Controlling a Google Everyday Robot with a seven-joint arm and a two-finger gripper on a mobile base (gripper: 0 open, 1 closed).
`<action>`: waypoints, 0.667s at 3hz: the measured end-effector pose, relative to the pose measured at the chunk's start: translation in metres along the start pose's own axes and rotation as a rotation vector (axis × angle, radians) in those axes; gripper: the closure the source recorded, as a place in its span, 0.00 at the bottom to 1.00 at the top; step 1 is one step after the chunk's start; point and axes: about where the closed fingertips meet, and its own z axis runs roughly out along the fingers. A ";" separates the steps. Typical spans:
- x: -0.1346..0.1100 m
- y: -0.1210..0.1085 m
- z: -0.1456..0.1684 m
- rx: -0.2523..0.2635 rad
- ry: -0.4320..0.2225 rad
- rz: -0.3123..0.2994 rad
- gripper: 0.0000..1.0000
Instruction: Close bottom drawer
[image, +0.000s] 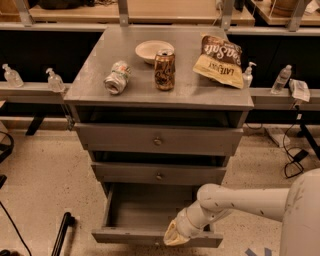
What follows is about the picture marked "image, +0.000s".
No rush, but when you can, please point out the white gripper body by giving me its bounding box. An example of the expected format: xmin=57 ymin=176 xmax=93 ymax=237
xmin=176 ymin=208 xmax=201 ymax=238

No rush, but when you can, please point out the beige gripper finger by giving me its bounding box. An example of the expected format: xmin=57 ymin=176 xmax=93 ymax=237
xmin=163 ymin=219 xmax=190 ymax=246

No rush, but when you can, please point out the grey bottom drawer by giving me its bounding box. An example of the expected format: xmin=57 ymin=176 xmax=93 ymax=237
xmin=91 ymin=182 xmax=224 ymax=249

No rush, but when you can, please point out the grey drawer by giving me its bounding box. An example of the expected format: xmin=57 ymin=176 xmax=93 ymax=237
xmin=91 ymin=182 xmax=224 ymax=249
xmin=76 ymin=106 xmax=243 ymax=156
xmin=91 ymin=151 xmax=226 ymax=185

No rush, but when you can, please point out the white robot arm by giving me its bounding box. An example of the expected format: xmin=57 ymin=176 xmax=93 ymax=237
xmin=163 ymin=168 xmax=320 ymax=256

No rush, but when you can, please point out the grey middle drawer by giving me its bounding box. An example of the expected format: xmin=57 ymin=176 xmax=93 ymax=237
xmin=91 ymin=151 xmax=226 ymax=185

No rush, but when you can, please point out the grey three-drawer cabinet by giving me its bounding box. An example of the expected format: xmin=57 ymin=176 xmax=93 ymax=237
xmin=63 ymin=25 xmax=255 ymax=201

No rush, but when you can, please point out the grey top drawer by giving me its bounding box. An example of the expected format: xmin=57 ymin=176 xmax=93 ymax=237
xmin=76 ymin=106 xmax=243 ymax=156

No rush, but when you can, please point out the black pole on floor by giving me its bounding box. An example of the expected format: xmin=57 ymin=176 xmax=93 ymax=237
xmin=51 ymin=212 xmax=75 ymax=256

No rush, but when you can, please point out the crushed silver soda can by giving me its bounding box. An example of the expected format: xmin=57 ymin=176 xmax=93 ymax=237
xmin=104 ymin=61 xmax=131 ymax=95

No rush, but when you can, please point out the white pump bottle right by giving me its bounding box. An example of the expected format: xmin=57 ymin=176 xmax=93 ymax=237
xmin=242 ymin=62 xmax=256 ymax=88

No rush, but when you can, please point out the brown upright soda can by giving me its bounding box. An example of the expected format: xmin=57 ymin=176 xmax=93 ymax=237
xmin=154 ymin=49 xmax=175 ymax=91

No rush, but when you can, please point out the brown sea salt chip bag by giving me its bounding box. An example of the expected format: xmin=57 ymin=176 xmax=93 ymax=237
xmin=193 ymin=35 xmax=243 ymax=89

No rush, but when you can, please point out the clear water bottle right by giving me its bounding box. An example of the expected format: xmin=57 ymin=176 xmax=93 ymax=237
xmin=271 ymin=65 xmax=292 ymax=94

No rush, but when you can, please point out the white power adapter packet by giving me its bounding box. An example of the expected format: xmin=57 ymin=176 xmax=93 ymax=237
xmin=289 ymin=79 xmax=310 ymax=102

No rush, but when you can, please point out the white ceramic bowl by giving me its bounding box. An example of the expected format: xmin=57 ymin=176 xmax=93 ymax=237
xmin=135 ymin=40 xmax=174 ymax=65

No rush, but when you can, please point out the clear sanitizer bottle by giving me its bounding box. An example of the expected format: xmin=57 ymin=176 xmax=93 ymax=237
xmin=2 ymin=64 xmax=24 ymax=88
xmin=46 ymin=68 xmax=65 ymax=93

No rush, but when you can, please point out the clear sanitizer bottle far left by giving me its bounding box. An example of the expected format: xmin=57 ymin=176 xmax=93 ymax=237
xmin=2 ymin=64 xmax=24 ymax=88

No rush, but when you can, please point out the black cable with adapter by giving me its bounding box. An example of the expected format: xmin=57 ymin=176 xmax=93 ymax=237
xmin=282 ymin=99 xmax=320 ymax=180

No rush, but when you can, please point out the black cable left floor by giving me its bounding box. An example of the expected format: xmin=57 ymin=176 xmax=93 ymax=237
xmin=0 ymin=130 xmax=34 ymax=256

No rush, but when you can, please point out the grey metal shelf rail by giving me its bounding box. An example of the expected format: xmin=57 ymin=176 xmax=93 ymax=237
xmin=0 ymin=82 xmax=64 ymax=104

